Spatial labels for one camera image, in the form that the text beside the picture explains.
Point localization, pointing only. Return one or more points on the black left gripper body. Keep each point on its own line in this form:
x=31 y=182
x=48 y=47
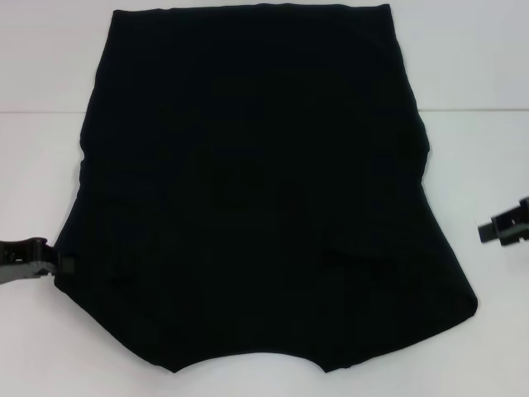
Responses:
x=25 y=258

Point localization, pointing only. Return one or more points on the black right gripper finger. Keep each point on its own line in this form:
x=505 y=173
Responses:
x=502 y=235
x=510 y=217

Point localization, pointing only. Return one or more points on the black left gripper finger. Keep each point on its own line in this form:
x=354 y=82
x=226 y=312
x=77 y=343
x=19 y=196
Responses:
x=62 y=262

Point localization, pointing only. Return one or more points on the black t-shirt with white print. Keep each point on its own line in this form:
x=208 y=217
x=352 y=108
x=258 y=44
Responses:
x=264 y=165

